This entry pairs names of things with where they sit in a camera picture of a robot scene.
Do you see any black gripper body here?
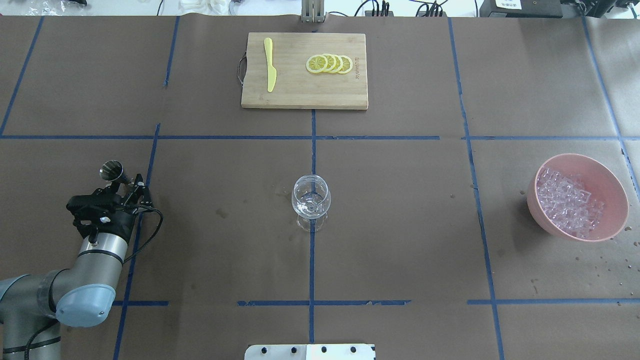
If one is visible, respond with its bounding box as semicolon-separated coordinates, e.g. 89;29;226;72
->
66;188;141;242

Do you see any steel double jigger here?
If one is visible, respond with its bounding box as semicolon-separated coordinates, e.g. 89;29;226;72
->
99;160;133;186

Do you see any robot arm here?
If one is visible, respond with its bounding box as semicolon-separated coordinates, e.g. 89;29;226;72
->
1;172;158;360

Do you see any clear wine glass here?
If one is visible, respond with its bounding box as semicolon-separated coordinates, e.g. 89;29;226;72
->
291;174;332;233

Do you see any pile of clear ice cubes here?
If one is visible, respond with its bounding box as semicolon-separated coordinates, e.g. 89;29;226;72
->
535;167;605;240

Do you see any yellow plastic knife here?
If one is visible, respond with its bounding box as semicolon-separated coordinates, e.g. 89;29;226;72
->
263;38;278;92

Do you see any bamboo cutting board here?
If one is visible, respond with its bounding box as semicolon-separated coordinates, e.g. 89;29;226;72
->
241;32;370;110

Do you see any lemon slice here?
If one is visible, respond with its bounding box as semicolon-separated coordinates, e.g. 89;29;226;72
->
337;55;354;75
318;54;336;73
305;54;329;74
329;54;344;74

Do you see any pink ribbed bowl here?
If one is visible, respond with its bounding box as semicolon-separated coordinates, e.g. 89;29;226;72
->
526;153;630;243

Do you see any black box with label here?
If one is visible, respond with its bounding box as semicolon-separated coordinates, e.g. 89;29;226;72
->
478;0;563;19

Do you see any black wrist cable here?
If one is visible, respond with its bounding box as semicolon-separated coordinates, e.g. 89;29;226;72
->
122;205;164;265

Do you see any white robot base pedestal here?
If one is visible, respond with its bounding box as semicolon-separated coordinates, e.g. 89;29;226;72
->
244;343;377;360

